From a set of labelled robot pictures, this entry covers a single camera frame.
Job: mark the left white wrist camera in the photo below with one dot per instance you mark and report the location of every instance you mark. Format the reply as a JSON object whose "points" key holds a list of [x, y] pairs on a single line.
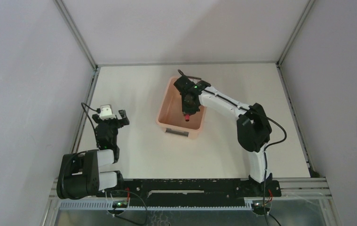
{"points": [[106, 112]]}

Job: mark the left controller board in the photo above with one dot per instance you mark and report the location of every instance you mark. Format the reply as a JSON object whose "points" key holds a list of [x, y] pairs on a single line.
{"points": [[120, 204]]}

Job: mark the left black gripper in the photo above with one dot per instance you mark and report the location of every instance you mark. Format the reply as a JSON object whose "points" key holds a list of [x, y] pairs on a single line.
{"points": [[111, 121]]}

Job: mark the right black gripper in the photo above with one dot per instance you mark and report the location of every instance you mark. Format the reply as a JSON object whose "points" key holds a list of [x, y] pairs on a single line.
{"points": [[189, 106]]}

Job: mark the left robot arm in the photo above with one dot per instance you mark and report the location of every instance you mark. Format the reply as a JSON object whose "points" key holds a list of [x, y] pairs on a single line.
{"points": [[80, 174]]}

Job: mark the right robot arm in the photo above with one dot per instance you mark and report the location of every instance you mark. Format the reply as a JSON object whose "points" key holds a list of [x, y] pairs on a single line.
{"points": [[255, 130]]}

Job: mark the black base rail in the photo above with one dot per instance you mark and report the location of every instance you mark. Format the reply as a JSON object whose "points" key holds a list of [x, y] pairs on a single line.
{"points": [[197, 193]]}

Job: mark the pink plastic bin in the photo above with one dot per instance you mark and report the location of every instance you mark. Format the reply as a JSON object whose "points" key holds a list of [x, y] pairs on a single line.
{"points": [[171, 119]]}

